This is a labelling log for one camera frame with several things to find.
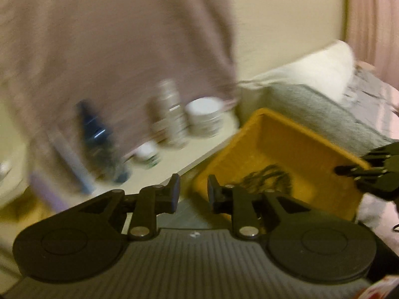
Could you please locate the purple cone bottle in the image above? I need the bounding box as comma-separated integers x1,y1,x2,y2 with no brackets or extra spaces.
29,171,64,214

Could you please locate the red white packet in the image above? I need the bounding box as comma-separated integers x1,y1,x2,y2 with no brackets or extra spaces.
358,274,399,299

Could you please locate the pink fleece towel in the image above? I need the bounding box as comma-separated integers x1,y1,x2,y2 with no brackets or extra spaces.
0,0,239,175

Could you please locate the dark blue spray bottle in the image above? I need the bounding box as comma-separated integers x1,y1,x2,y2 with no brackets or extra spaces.
76,100,131,184

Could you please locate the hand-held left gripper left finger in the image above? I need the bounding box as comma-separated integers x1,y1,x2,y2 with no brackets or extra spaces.
79,173,181,240

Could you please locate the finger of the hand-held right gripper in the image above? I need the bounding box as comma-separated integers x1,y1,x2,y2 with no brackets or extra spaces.
362,142,399,163
334,163,399,178

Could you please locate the yellow plastic tray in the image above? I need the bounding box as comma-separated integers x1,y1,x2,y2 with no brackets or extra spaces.
193,107,373,223

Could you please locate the cream shelf unit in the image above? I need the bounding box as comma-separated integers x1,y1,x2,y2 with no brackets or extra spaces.
0,109,242,222

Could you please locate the grey woven pillow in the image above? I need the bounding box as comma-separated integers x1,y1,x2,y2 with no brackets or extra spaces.
270,84,389,151

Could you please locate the pile of dark bead necklaces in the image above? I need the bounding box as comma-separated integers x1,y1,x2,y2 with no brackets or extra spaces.
240,163,294,197

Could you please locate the white cream jar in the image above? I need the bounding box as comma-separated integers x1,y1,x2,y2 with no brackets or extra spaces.
185,97,224,138

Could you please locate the pink curtain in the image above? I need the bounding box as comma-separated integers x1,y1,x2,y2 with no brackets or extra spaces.
345,0,399,84

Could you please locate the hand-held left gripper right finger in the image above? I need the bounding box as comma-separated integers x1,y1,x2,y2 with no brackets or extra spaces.
207,174,309,239

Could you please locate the small green white jar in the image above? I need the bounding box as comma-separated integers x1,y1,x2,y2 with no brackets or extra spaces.
135,142,162,169

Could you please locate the clear spray bottle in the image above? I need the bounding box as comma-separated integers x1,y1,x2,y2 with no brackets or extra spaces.
155,79,191,149

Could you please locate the white quilted pillow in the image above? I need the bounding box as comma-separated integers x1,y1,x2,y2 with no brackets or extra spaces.
240,40,356,100

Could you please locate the white squeeze tube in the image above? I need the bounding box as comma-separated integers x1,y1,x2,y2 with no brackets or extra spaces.
47,131,94,194

